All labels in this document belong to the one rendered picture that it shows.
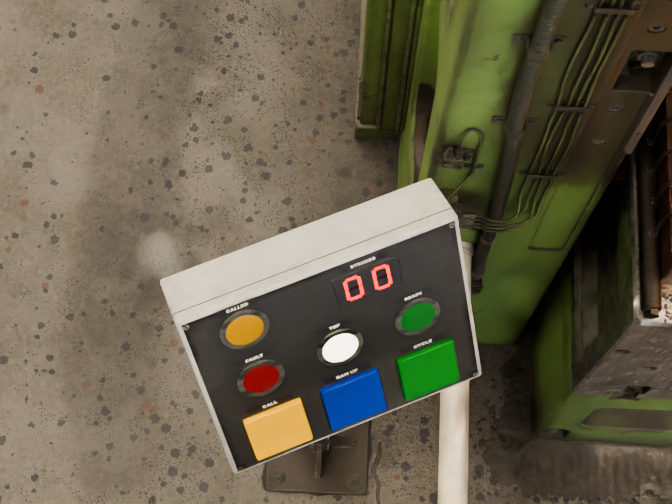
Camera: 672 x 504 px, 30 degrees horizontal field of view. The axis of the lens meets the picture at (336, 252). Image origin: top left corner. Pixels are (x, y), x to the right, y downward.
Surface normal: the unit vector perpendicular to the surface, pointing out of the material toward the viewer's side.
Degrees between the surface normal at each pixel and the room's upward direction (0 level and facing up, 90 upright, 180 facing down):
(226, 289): 30
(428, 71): 90
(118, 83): 0
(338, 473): 0
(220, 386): 60
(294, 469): 0
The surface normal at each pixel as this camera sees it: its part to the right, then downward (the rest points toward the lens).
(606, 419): 0.01, -0.32
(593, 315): -0.66, -0.27
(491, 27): -0.05, 0.95
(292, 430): 0.33, 0.60
